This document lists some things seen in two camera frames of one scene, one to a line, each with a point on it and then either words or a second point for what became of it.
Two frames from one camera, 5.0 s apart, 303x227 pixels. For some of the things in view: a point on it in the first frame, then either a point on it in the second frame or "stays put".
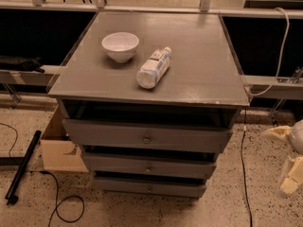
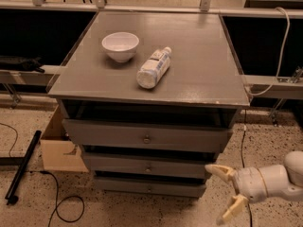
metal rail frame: (276, 88) stays put
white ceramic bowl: (120, 45) stays put
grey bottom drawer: (151, 186) stays put
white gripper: (297, 137) -> (249, 183)
